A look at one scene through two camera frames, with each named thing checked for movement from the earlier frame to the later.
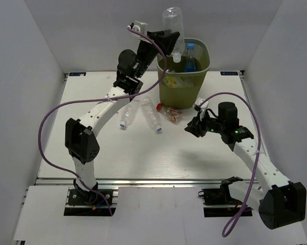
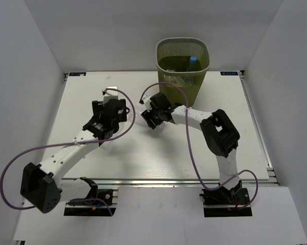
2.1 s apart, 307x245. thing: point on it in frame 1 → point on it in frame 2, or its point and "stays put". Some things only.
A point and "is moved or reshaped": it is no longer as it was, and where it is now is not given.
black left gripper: (166, 39) → (98, 108)
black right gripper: (196, 126) → (147, 116)
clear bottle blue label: (190, 63) is moved or reshaped
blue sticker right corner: (229, 73) stays put
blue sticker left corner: (77, 74) stays put
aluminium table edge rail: (136, 181) stays put
